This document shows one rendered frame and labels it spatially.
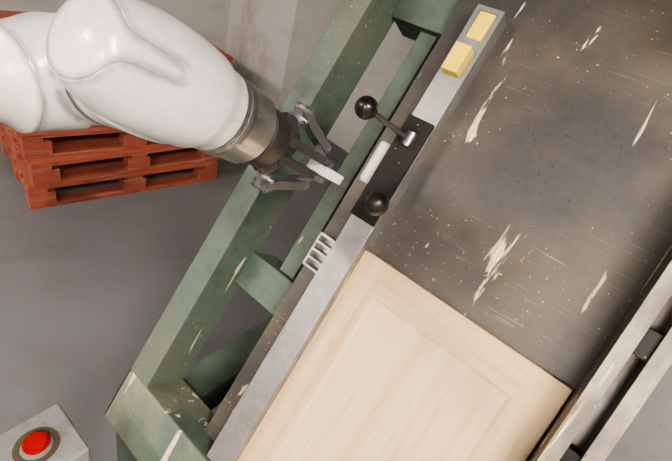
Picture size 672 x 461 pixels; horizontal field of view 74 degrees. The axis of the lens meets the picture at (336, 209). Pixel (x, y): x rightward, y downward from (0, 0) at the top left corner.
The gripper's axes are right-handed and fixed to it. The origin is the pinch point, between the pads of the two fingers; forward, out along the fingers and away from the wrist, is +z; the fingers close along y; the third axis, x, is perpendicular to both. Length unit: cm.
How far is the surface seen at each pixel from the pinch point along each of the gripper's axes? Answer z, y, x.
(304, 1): 197, -96, -207
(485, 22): 11.8, -35.2, 5.0
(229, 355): 38, 55, -19
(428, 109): 11.8, -18.1, 4.3
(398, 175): 10.8, -5.7, 6.3
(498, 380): 13.9, 13.4, 35.9
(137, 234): 129, 93, -166
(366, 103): 0.0, -12.2, 0.0
